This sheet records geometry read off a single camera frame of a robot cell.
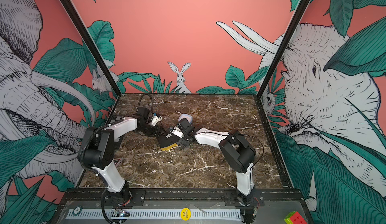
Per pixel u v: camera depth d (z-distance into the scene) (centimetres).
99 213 70
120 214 70
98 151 48
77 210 70
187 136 70
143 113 80
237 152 49
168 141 91
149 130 82
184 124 73
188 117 105
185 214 70
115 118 101
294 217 66
